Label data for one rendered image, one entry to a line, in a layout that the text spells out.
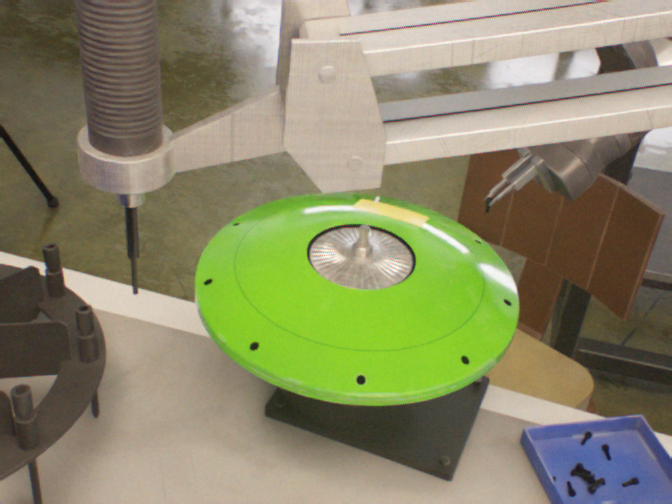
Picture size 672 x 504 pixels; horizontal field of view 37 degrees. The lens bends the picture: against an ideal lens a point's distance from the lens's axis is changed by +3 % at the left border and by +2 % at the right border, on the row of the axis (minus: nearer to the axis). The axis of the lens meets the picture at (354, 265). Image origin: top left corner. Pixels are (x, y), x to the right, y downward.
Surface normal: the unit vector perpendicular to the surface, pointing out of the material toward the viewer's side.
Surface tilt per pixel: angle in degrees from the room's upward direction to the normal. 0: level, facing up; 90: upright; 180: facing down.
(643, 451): 0
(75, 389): 4
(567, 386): 0
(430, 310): 14
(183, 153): 90
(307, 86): 90
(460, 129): 9
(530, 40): 90
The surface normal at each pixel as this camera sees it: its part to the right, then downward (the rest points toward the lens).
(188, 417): 0.09, -0.80
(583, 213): -0.72, 0.36
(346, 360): 0.05, -0.51
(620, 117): 0.14, 0.61
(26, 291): 0.75, 0.40
